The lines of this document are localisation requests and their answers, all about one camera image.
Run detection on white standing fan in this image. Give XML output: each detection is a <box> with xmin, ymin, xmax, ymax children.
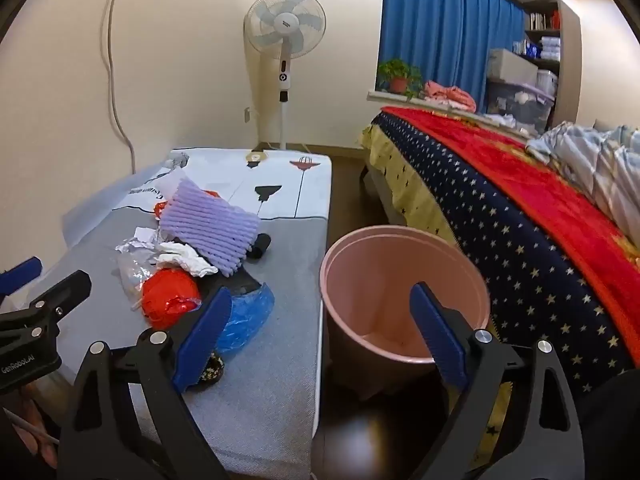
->
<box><xmin>243</xmin><ymin>0</ymin><xmax>327</xmax><ymax>153</ymax></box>

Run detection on bed with starry blanket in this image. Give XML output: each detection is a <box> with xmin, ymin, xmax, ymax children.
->
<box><xmin>360</xmin><ymin>105</ymin><xmax>640</xmax><ymax>466</ymax></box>

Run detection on white ribbed foam sheet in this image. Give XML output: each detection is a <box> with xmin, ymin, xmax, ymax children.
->
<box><xmin>150</xmin><ymin>167</ymin><xmax>188</xmax><ymax>206</ymax></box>

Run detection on row of books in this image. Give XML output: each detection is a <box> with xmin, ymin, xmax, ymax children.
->
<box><xmin>526</xmin><ymin>10</ymin><xmax>561</xmax><ymax>31</ymax></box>

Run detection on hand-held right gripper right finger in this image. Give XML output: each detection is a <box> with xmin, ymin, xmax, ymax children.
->
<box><xmin>407</xmin><ymin>282</ymin><xmax>586</xmax><ymax>480</ymax></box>

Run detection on red plastic bag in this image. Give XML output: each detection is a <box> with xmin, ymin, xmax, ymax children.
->
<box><xmin>141</xmin><ymin>268</ymin><xmax>202</xmax><ymax>331</ymax></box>

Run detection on blue plastic bag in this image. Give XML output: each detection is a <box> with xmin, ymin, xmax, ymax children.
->
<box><xmin>216</xmin><ymin>290</ymin><xmax>276</xmax><ymax>356</ymax></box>

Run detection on white plastic bag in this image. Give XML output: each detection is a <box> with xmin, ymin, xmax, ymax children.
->
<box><xmin>156</xmin><ymin>241</ymin><xmax>219</xmax><ymax>278</ymax></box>

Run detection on silver foil wrapper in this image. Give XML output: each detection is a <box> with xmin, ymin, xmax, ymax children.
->
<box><xmin>115</xmin><ymin>227</ymin><xmax>166</xmax><ymax>256</ymax></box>

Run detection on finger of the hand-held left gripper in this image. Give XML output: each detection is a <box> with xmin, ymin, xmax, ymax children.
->
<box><xmin>0</xmin><ymin>270</ymin><xmax>93</xmax><ymax>348</ymax></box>
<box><xmin>0</xmin><ymin>256</ymin><xmax>43</xmax><ymax>297</ymax></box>

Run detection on white wall cable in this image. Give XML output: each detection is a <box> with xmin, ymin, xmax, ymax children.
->
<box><xmin>106</xmin><ymin>0</ymin><xmax>137</xmax><ymax>172</ymax></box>

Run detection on purple ribbed foam sheet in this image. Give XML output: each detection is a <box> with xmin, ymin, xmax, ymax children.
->
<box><xmin>159</xmin><ymin>178</ymin><xmax>262</xmax><ymax>277</ymax></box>

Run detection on stack of white blue packets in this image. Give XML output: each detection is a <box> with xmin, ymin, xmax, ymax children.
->
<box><xmin>512</xmin><ymin>35</ymin><xmax>561</xmax><ymax>61</ymax></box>

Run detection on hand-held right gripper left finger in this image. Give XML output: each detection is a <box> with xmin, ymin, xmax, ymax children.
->
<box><xmin>57</xmin><ymin>287</ymin><xmax>233</xmax><ymax>480</ymax></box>

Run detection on wooden bookshelf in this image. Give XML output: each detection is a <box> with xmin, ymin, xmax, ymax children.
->
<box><xmin>522</xmin><ymin>0</ymin><xmax>583</xmax><ymax>133</ymax></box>

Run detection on blue curtain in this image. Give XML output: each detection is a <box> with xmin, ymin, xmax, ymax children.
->
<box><xmin>377</xmin><ymin>0</ymin><xmax>528</xmax><ymax>113</ymax></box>

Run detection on white cloth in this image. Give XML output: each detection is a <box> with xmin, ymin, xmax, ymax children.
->
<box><xmin>485</xmin><ymin>112</ymin><xmax>531</xmax><ymax>133</ymax></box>

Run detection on clear plastic bag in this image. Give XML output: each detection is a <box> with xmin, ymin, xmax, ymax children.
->
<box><xmin>117</xmin><ymin>250</ymin><xmax>151</xmax><ymax>311</ymax></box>

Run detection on pink plastic bin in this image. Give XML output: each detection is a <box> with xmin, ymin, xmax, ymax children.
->
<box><xmin>320</xmin><ymin>226</ymin><xmax>492</xmax><ymax>366</ymax></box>

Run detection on small clear lidded container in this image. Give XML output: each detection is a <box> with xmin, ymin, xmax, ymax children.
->
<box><xmin>536</xmin><ymin>69</ymin><xmax>558</xmax><ymax>97</ymax></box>

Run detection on potted green plant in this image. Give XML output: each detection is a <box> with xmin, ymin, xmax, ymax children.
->
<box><xmin>377</xmin><ymin>58</ymin><xmax>425</xmax><ymax>98</ymax></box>

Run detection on clear storage box purple lid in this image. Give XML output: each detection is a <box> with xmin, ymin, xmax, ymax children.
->
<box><xmin>485</xmin><ymin>77</ymin><xmax>556</xmax><ymax>136</ymax></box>

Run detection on black gold patterned cloth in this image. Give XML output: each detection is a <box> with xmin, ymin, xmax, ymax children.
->
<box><xmin>200</xmin><ymin>351</ymin><xmax>226</xmax><ymax>386</ymax></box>

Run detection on grey white box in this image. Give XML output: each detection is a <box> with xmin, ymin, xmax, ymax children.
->
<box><xmin>487</xmin><ymin>48</ymin><xmax>540</xmax><ymax>88</ymax></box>

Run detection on pink folded clothes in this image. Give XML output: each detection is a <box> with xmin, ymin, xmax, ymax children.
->
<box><xmin>424</xmin><ymin>80</ymin><xmax>478</xmax><ymax>111</ymax></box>

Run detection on blue white striped quilt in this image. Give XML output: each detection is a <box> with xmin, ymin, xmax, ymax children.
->
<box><xmin>525</xmin><ymin>121</ymin><xmax>640</xmax><ymax>241</ymax></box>

